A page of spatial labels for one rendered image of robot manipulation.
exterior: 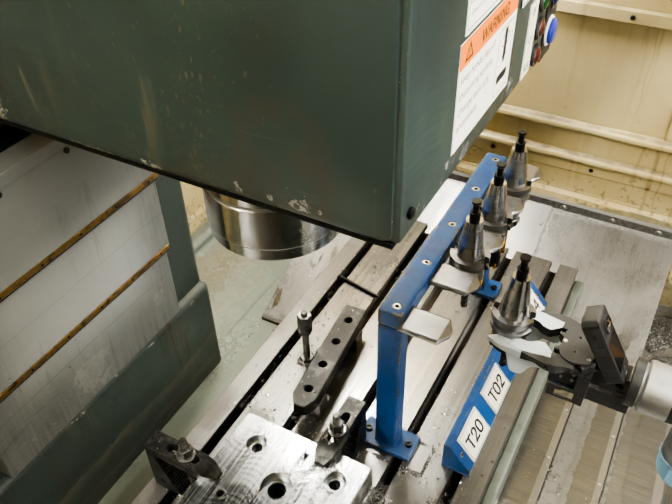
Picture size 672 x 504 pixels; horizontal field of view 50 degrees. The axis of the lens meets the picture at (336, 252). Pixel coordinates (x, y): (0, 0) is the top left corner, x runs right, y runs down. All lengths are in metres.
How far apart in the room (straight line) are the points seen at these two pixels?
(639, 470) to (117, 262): 1.07
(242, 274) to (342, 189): 1.51
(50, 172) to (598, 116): 1.19
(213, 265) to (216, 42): 1.58
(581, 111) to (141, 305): 1.07
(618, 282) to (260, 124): 1.35
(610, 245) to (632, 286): 0.12
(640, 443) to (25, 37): 1.34
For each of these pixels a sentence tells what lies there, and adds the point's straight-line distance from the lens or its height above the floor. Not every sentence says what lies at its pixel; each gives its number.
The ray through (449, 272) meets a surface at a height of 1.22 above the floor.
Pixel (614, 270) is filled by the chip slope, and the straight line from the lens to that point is 1.84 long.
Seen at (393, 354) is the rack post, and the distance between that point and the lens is 1.09.
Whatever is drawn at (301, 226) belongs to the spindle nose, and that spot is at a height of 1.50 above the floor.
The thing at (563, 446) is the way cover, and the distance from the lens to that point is 1.53.
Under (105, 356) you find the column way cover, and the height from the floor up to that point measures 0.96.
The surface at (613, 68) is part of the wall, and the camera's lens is 1.71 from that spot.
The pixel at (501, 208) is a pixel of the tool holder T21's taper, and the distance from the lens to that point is 1.20.
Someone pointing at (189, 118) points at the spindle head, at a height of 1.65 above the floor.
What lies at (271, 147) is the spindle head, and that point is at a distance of 0.60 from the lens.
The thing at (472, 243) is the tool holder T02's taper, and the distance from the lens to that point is 1.11.
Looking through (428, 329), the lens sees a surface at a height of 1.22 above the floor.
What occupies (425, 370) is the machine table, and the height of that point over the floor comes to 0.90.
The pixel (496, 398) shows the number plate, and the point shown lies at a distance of 1.33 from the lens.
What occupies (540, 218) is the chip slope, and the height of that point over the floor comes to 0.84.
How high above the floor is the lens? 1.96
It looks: 40 degrees down
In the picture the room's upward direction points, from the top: 2 degrees counter-clockwise
